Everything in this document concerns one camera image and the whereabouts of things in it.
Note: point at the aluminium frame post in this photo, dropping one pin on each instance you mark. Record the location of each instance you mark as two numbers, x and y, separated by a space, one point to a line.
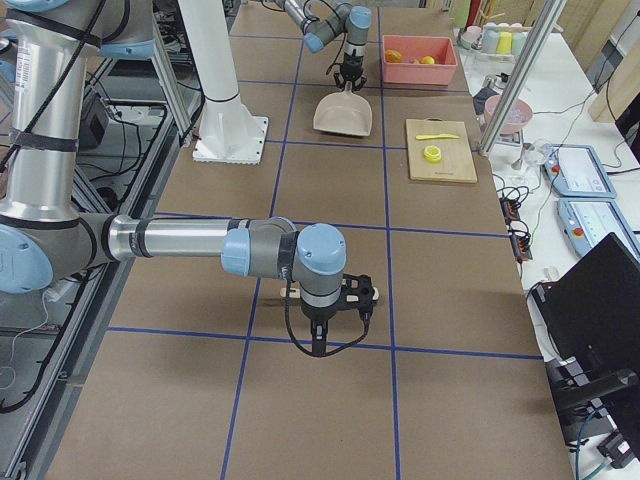
535 42

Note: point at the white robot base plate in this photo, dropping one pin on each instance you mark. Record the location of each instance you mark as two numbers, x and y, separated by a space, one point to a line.
224 140

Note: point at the teach pendant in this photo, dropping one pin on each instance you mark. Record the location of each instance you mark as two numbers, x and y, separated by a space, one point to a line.
576 171
586 221

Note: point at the stacked pastel cups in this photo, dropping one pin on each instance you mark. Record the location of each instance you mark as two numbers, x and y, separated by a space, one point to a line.
494 39

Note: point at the white hand brush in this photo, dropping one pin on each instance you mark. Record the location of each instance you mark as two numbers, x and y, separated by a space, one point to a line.
295 298

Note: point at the black power box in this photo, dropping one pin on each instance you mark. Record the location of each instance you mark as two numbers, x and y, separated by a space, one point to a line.
93 124

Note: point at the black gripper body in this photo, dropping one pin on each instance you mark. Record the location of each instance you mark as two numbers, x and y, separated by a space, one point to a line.
353 64
318 313

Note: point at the upper teach pendant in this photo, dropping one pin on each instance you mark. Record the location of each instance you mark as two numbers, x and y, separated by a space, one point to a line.
576 171

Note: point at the bamboo cutting board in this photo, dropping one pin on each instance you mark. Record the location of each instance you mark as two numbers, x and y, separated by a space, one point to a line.
457 163

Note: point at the yellow toy lemon slice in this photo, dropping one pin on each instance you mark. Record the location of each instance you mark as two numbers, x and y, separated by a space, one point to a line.
432 154

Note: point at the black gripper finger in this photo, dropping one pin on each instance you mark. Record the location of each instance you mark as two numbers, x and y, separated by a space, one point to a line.
319 332

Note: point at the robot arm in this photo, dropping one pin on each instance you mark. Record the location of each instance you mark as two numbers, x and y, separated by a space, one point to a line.
351 21
44 238

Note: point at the yellow plastic knife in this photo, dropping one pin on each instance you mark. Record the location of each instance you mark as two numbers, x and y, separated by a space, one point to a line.
440 136

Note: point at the beige plastic dustpan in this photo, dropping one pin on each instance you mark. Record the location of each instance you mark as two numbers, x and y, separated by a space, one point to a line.
344 113

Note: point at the brown toy potato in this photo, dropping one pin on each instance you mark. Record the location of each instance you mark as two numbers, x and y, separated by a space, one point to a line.
393 56

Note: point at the pink plastic bin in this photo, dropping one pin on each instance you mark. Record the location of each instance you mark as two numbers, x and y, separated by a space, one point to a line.
416 47

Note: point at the black monitor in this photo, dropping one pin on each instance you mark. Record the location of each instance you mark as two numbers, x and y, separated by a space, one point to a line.
592 316

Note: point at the lower teach pendant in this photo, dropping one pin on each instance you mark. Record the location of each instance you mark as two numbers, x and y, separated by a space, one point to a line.
586 221

